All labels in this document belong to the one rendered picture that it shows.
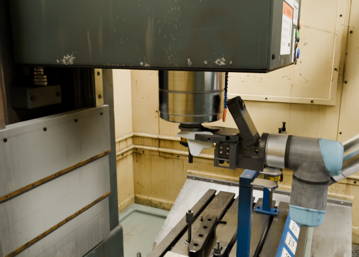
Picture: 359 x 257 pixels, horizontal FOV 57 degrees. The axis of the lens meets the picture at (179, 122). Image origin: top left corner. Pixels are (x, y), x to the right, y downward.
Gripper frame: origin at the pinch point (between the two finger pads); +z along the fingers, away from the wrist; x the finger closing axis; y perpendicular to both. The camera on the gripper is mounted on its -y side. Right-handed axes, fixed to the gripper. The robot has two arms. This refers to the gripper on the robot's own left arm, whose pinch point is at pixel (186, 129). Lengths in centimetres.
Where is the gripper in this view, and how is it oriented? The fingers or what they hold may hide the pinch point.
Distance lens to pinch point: 83.3
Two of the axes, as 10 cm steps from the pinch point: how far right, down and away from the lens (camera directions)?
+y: -0.2, 9.7, 2.2
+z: -9.1, -1.1, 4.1
